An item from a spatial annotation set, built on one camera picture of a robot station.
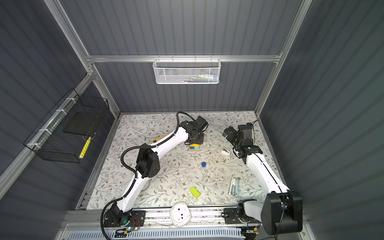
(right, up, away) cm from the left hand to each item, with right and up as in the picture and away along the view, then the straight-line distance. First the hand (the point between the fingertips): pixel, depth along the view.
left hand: (199, 140), depth 95 cm
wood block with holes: (-3, -7, +3) cm, 8 cm away
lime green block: (-3, -27, -13) cm, 31 cm away
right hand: (+18, +5, -11) cm, 21 cm away
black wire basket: (-67, +6, -23) cm, 71 cm away
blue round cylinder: (+2, -15, -3) cm, 15 cm away
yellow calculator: (-29, 0, +9) cm, 30 cm away
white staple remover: (+16, -8, +1) cm, 18 cm away
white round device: (-10, -34, -23) cm, 42 cm away
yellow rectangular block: (-3, -2, -10) cm, 11 cm away
